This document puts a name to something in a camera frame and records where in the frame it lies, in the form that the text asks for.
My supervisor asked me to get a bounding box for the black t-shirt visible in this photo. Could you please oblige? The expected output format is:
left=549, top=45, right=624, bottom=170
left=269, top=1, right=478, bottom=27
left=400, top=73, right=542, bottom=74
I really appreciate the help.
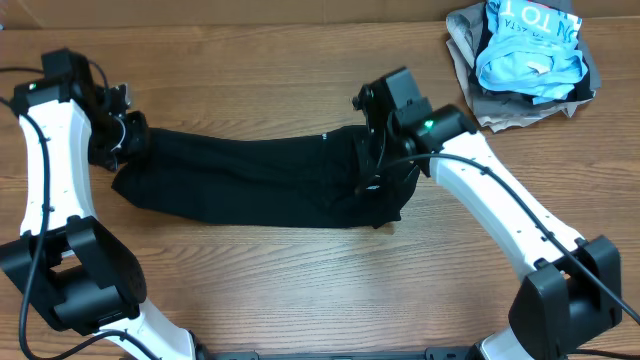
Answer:
left=112, top=125, right=414, bottom=228

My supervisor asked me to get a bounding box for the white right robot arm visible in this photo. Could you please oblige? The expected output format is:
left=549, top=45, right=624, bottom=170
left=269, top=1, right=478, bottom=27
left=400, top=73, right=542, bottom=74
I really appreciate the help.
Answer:
left=352, top=67, right=623, bottom=359

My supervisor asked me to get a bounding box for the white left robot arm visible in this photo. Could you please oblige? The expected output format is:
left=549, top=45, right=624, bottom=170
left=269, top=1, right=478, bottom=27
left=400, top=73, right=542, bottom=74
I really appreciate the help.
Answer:
left=1, top=48, right=208, bottom=359

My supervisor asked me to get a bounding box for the grey folded garment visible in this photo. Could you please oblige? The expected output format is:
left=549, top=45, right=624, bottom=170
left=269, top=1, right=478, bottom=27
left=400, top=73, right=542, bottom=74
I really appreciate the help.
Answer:
left=446, top=2, right=602, bottom=132

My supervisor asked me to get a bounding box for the light blue printed t-shirt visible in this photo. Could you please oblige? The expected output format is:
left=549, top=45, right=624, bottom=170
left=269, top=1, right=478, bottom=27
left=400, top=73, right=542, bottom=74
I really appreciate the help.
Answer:
left=474, top=0, right=589, bottom=106

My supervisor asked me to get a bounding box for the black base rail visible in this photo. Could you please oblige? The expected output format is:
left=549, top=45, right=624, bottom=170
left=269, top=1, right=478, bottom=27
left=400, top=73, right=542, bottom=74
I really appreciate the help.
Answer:
left=209, top=344, right=566, bottom=360

